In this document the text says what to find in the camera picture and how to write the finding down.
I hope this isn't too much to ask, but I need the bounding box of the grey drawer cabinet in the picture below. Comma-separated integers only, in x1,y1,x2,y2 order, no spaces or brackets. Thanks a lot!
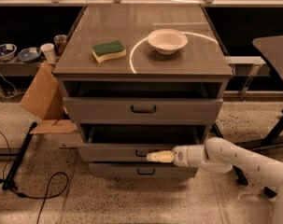
52,3,234,147

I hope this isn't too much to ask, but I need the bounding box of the black right floor bar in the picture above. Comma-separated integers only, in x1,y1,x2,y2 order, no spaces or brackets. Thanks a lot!
212,124,248,186

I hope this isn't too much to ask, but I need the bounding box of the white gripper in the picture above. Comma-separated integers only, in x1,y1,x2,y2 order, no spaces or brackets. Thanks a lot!
147,146,199,167

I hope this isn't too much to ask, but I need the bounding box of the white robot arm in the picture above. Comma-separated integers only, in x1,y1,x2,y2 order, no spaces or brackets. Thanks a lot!
147,137,283,224

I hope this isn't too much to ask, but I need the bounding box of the glass jar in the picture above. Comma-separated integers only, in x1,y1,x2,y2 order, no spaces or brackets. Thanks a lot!
54,35,67,56

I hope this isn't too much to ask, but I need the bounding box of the black floor bar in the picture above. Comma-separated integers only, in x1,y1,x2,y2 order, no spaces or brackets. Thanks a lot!
212,124,248,186
2,122,37,190

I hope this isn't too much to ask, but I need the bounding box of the white paper cup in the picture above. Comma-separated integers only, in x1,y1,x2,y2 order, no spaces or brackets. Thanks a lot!
40,43,56,63

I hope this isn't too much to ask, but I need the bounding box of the flat cardboard piece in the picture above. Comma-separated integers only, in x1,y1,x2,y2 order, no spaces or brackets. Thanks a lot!
31,119,78,134

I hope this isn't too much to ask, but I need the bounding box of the brown cardboard sheet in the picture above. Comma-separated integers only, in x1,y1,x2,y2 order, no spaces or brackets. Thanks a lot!
21,62,64,119

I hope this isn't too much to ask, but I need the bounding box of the dark side table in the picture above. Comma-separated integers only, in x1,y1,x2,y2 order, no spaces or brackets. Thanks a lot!
238,35,283,150

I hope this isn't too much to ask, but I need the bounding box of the blue bowl on shelf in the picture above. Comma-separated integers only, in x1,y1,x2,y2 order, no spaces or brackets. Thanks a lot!
17,47,41,63

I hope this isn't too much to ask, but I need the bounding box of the white bowl on shelf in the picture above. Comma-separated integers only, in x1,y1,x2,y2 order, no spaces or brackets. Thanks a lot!
0,44,17,62

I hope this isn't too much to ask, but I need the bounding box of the grey drawer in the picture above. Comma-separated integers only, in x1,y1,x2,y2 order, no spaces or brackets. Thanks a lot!
78,125,208,162
89,162,198,179
64,97,223,125

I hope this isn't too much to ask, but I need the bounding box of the green yellow sponge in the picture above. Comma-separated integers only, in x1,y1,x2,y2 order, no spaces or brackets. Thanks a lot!
92,40,126,63

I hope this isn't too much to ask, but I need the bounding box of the white cable on shelf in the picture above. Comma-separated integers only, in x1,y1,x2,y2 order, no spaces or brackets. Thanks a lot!
0,59,19,101

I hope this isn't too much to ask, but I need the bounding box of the black left floor bar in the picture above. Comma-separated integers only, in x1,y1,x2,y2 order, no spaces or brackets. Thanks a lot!
2,122,37,190

